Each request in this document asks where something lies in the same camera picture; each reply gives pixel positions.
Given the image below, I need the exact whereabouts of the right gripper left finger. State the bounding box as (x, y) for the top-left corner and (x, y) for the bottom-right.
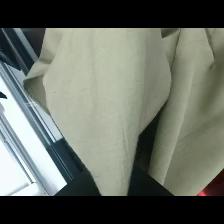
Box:
(55, 169), (102, 197)

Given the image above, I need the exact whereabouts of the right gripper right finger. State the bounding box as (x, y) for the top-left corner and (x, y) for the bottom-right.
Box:
(127, 163), (173, 197)

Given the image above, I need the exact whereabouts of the beige shirt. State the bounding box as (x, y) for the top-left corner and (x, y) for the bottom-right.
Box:
(23, 28), (224, 197)

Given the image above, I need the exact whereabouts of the silver frame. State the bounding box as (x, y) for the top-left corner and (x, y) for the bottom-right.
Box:
(0, 28), (69, 197)

